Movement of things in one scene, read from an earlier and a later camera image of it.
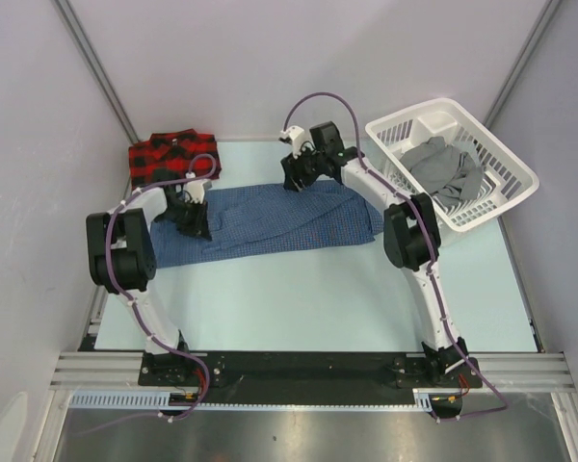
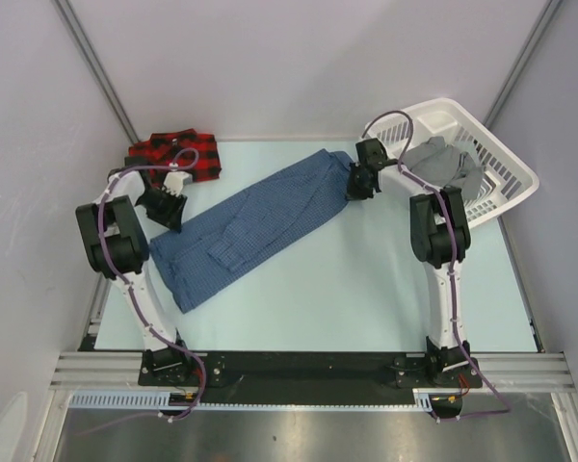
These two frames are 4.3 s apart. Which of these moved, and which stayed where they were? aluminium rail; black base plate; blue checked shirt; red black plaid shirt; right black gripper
Moved: right black gripper; blue checked shirt
Stayed: aluminium rail; black base plate; red black plaid shirt
